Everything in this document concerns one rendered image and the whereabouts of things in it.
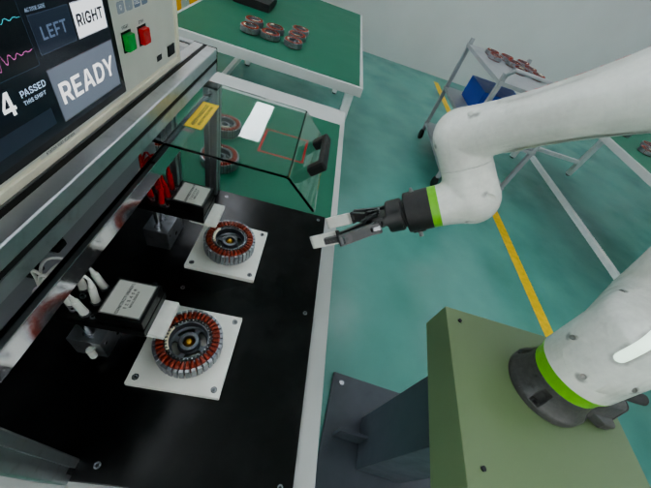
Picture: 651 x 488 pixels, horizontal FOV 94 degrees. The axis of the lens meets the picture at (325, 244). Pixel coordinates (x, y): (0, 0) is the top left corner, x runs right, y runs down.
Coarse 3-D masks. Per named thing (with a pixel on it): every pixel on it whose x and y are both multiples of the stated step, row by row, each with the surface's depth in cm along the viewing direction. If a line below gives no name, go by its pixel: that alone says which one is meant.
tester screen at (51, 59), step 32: (0, 0) 22; (32, 0) 25; (64, 0) 28; (0, 32) 23; (32, 32) 25; (96, 32) 32; (0, 64) 23; (32, 64) 26; (32, 96) 27; (64, 128) 31
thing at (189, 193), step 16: (176, 192) 59; (192, 192) 60; (208, 192) 61; (144, 208) 59; (160, 208) 59; (176, 208) 59; (192, 208) 58; (208, 208) 62; (224, 208) 65; (160, 224) 64; (208, 224) 61
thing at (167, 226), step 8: (152, 216) 66; (168, 216) 67; (152, 224) 64; (168, 224) 65; (176, 224) 68; (144, 232) 64; (152, 232) 64; (160, 232) 63; (168, 232) 64; (176, 232) 69; (152, 240) 65; (160, 240) 65; (168, 240) 65; (168, 248) 67
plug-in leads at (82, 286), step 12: (36, 276) 37; (84, 276) 40; (96, 276) 43; (36, 288) 40; (84, 288) 44; (96, 288) 42; (108, 288) 46; (72, 300) 39; (96, 300) 43; (84, 312) 42
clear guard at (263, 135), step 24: (216, 96) 58; (240, 96) 60; (216, 120) 53; (240, 120) 55; (264, 120) 57; (288, 120) 59; (312, 120) 65; (168, 144) 45; (192, 144) 47; (216, 144) 48; (240, 144) 50; (264, 144) 52; (288, 144) 54; (312, 144) 61; (264, 168) 48; (288, 168) 49; (312, 192) 54
